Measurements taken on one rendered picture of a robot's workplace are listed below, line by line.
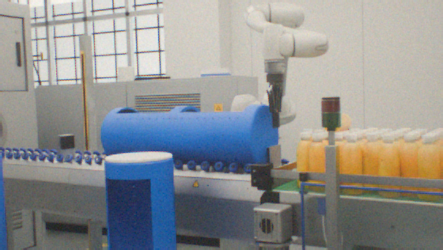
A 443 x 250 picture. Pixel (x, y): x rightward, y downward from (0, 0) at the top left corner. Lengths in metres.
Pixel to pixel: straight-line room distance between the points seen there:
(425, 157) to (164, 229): 1.02
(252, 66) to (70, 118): 1.95
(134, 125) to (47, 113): 2.68
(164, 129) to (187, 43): 3.01
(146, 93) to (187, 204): 2.17
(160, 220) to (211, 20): 3.39
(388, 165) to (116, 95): 3.11
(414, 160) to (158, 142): 1.13
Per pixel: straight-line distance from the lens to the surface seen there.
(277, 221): 1.76
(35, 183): 2.98
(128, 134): 2.40
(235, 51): 5.28
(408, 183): 1.75
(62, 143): 2.90
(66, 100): 4.84
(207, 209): 2.20
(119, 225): 2.20
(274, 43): 2.08
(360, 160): 1.83
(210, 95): 3.98
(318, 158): 1.86
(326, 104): 1.60
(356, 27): 4.97
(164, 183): 1.96
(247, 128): 2.01
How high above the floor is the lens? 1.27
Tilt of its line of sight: 3 degrees down
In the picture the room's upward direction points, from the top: 2 degrees counter-clockwise
